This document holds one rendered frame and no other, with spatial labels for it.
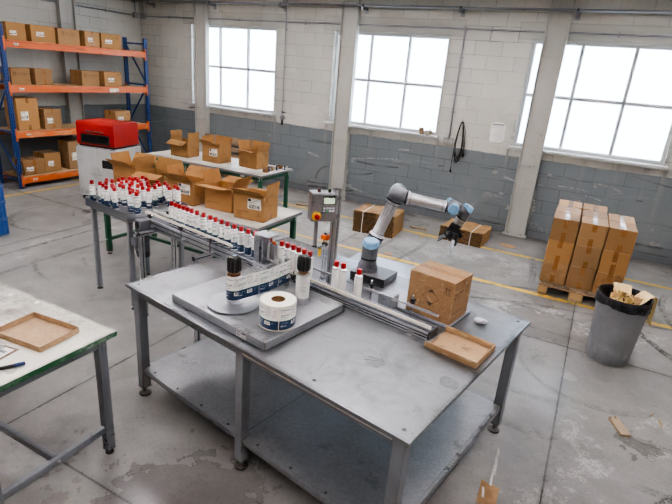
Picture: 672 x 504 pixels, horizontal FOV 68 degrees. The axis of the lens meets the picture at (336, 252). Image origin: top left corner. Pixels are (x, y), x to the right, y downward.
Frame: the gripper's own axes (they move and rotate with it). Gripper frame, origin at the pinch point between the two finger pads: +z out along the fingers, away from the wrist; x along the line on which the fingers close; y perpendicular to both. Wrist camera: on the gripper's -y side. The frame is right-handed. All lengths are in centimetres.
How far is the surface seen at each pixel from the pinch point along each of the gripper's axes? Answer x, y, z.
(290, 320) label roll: 28, 134, 45
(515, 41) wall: -306, -350, -192
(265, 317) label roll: 22, 145, 48
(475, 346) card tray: 84, 52, 15
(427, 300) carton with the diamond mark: 45, 55, 14
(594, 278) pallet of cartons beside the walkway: 7, -285, 3
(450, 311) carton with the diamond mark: 59, 51, 11
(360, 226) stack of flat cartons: -277, -224, 131
